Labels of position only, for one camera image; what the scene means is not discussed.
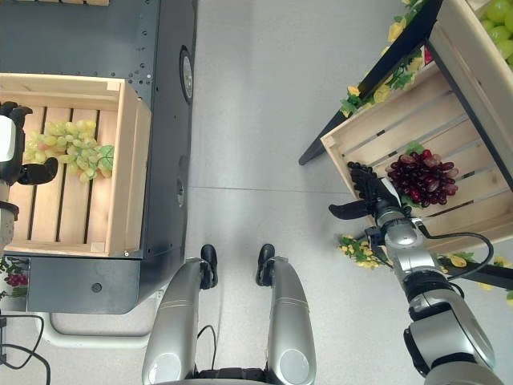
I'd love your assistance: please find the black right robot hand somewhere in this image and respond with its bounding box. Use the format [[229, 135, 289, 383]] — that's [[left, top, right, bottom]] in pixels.
[[328, 160, 405, 221]]

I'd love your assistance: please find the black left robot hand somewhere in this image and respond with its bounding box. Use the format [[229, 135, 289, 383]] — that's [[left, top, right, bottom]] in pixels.
[[0, 101, 59, 186]]

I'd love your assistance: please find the red grape bunch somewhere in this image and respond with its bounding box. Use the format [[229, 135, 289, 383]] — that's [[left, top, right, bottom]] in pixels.
[[386, 148, 460, 209]]

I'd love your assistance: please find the yellow flower garland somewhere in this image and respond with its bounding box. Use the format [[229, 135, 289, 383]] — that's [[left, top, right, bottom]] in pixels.
[[339, 0, 428, 119], [337, 233, 513, 302]]

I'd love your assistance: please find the green grape bunch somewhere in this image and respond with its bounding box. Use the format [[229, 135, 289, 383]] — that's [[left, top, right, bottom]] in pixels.
[[22, 119, 116, 184]]

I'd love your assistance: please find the wooden crate on black shelf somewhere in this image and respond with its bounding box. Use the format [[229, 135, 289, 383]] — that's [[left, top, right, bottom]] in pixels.
[[320, 63, 513, 254]]

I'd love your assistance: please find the dark grey cart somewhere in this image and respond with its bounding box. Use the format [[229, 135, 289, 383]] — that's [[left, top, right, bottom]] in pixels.
[[0, 0, 199, 316]]

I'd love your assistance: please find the wooden crate on grey cart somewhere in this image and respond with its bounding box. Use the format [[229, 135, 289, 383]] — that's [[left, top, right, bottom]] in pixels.
[[0, 72, 153, 258]]

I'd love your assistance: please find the black right robot foot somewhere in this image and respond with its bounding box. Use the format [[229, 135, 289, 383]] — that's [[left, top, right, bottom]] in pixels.
[[255, 242, 277, 287]]

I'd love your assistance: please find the black robot foot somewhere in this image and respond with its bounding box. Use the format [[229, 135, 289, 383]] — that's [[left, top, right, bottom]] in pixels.
[[255, 242, 277, 287], [199, 243, 220, 290]]

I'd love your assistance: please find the grape picture sticker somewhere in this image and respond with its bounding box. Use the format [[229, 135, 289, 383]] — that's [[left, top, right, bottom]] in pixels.
[[0, 256, 31, 300]]

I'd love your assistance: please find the light wooden crate edge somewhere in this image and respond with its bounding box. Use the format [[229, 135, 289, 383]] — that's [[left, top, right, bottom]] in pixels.
[[0, 0, 111, 7]]

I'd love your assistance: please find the silver right robot leg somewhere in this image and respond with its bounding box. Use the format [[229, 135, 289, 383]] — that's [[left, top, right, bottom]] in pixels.
[[262, 256, 317, 385]]

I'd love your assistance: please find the silver robot leg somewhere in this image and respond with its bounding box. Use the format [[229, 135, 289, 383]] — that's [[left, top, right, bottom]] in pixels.
[[262, 256, 317, 385], [141, 257, 213, 385]]

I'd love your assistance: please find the tilted wooden crate with grapes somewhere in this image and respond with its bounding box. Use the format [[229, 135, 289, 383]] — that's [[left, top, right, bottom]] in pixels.
[[426, 0, 513, 121]]

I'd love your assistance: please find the black left robot foot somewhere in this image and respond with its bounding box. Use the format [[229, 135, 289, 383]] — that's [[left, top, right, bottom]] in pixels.
[[199, 243, 220, 290]]

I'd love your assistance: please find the pile of green grapes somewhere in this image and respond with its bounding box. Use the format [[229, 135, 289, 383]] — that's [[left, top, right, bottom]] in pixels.
[[479, 0, 513, 67]]

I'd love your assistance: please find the silver left robot leg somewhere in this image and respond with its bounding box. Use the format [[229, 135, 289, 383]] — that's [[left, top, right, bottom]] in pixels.
[[141, 257, 213, 385]]

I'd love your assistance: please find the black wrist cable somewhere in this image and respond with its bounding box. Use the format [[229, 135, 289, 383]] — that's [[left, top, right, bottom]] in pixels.
[[415, 219, 495, 282]]

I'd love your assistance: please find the black shelf frame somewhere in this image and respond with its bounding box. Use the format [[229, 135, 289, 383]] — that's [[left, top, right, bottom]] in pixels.
[[298, 0, 513, 290]]

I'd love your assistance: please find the black floor cable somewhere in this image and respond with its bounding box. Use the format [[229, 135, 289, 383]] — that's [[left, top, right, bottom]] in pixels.
[[0, 313, 52, 385]]

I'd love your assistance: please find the thin black body cable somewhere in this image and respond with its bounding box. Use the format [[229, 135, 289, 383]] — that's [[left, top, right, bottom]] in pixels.
[[195, 323, 218, 372]]

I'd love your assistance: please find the white cart base frame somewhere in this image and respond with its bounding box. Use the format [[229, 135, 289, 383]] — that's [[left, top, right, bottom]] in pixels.
[[38, 288, 164, 351]]

